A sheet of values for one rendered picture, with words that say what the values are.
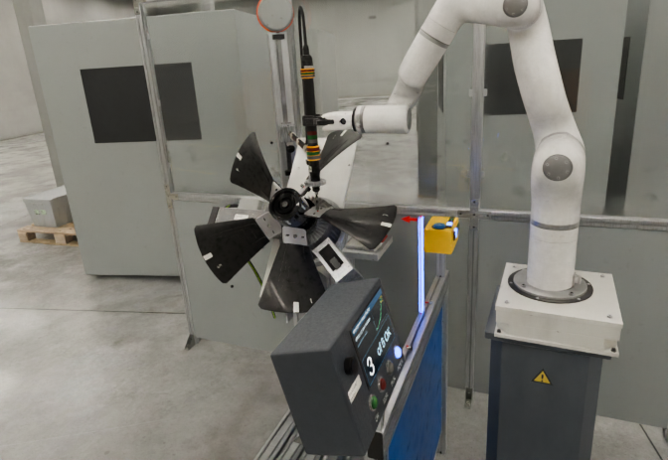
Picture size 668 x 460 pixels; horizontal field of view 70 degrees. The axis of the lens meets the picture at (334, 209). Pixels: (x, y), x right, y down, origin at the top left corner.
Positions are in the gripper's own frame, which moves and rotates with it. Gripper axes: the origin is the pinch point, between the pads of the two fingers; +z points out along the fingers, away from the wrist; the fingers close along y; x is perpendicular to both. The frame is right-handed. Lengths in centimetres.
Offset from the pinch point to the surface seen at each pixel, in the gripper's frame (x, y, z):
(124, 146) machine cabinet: -36, 137, 224
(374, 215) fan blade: -31.1, 2.3, -19.1
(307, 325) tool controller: -25, -75, -32
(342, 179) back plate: -27.1, 31.2, 2.9
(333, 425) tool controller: -37, -83, -39
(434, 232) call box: -43, 21, -35
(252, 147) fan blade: -11.0, 9.9, 28.8
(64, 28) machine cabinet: 51, 130, 254
